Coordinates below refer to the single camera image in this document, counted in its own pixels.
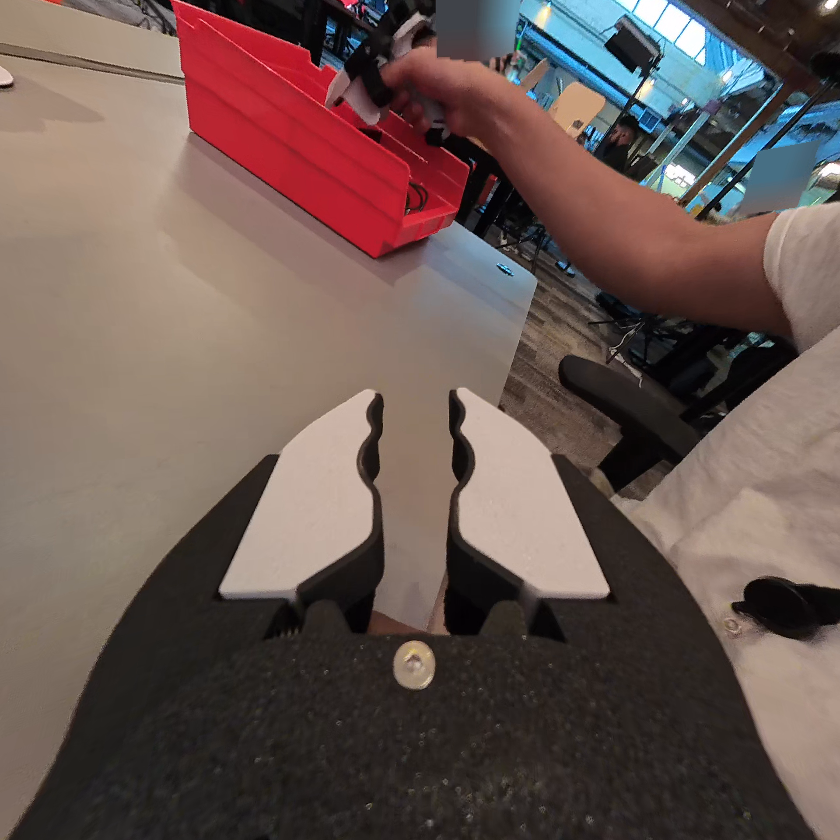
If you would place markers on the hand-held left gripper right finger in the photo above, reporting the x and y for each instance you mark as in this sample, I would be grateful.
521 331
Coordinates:
525 518

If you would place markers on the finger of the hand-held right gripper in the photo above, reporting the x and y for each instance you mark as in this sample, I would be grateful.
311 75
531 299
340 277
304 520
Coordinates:
342 88
369 111

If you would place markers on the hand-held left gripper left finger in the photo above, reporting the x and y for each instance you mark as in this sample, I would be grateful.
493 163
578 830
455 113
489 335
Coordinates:
308 518

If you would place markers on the red storage bin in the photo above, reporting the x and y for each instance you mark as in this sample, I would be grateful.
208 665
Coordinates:
295 144

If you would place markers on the person's right forearm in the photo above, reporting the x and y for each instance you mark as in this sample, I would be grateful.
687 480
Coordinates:
623 223

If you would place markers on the grey desk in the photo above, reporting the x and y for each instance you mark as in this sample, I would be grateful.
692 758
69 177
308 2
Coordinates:
197 361

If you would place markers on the person's right hand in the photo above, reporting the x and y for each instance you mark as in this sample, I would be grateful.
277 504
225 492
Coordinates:
459 92

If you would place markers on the black office chair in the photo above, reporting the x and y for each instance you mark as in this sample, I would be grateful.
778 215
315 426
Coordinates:
630 407

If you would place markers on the black badge clip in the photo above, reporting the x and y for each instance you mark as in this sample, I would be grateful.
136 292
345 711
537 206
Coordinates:
781 607

